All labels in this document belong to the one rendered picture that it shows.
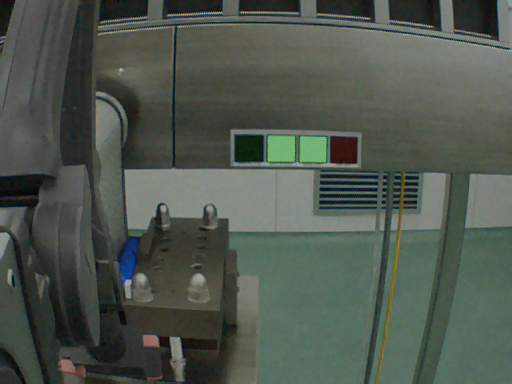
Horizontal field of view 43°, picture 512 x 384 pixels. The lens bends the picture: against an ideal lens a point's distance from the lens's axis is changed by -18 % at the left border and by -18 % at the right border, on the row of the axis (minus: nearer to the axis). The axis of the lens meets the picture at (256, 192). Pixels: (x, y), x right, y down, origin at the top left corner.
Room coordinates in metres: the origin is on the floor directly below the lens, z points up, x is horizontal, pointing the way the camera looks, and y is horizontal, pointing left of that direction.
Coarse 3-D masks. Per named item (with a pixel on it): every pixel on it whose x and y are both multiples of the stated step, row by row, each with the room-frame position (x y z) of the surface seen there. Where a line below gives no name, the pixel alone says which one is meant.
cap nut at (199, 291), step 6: (192, 276) 1.08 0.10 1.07; (198, 276) 1.07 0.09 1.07; (192, 282) 1.07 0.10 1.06; (198, 282) 1.07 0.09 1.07; (204, 282) 1.07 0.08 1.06; (192, 288) 1.07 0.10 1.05; (198, 288) 1.07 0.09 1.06; (204, 288) 1.07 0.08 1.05; (192, 294) 1.07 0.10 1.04; (198, 294) 1.06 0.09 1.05; (204, 294) 1.07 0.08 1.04; (192, 300) 1.07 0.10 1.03; (198, 300) 1.06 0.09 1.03; (204, 300) 1.07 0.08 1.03
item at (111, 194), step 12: (120, 156) 1.31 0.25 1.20; (120, 168) 1.31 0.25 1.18; (108, 180) 1.19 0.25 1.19; (120, 180) 1.30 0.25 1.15; (108, 192) 1.18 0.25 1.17; (120, 192) 1.30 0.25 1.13; (108, 204) 1.17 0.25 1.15; (120, 204) 1.29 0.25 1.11; (108, 216) 1.17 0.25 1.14; (120, 216) 1.28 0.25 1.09; (120, 228) 1.27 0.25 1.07; (120, 240) 1.26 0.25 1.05; (120, 252) 1.25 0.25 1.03
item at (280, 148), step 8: (272, 136) 1.40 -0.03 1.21; (280, 136) 1.40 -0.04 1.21; (288, 136) 1.40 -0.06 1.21; (272, 144) 1.40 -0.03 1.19; (280, 144) 1.40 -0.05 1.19; (288, 144) 1.40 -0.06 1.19; (272, 152) 1.40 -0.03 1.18; (280, 152) 1.40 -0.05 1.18; (288, 152) 1.40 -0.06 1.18; (272, 160) 1.40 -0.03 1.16; (280, 160) 1.40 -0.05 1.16; (288, 160) 1.40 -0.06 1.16
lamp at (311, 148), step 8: (304, 136) 1.40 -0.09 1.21; (304, 144) 1.40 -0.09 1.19; (312, 144) 1.40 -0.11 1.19; (320, 144) 1.40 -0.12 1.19; (304, 152) 1.40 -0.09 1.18; (312, 152) 1.40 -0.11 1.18; (320, 152) 1.40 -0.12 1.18; (304, 160) 1.40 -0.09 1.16; (312, 160) 1.40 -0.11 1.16; (320, 160) 1.40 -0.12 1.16
